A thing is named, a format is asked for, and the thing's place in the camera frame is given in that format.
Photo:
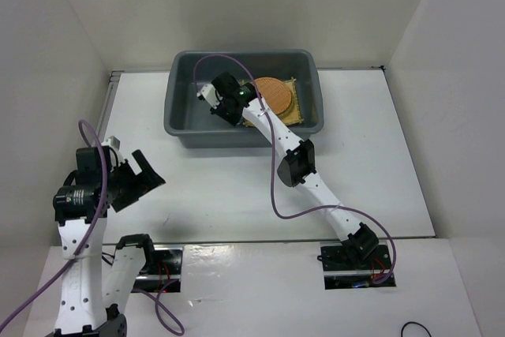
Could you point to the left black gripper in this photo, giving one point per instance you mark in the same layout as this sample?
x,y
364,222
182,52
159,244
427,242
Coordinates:
x,y
148,176

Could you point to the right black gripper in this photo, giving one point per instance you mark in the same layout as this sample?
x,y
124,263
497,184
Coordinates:
x,y
233,120

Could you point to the orange round woven tray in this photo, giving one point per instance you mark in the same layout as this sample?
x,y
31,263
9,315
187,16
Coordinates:
x,y
276,94

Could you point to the square bamboo mat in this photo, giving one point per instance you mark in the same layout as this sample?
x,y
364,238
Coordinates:
x,y
293,117

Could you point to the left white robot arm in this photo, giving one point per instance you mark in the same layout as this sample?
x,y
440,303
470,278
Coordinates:
x,y
92,304

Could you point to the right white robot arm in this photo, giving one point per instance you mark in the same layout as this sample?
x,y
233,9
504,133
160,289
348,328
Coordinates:
x,y
262,104

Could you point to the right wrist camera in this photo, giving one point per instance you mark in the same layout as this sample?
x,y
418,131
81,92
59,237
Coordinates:
x,y
209,94

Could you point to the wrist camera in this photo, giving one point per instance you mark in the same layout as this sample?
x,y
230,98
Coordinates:
x,y
209,94
112,142

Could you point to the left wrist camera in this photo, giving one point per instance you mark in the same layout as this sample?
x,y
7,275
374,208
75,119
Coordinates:
x,y
112,142

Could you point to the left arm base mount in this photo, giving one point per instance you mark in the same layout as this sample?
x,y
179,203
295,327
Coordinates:
x,y
161,268

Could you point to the aluminium frame rail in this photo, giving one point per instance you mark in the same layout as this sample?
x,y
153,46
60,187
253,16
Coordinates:
x,y
108,102

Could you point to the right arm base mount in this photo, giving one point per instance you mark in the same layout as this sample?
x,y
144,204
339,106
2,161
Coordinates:
x,y
340,274

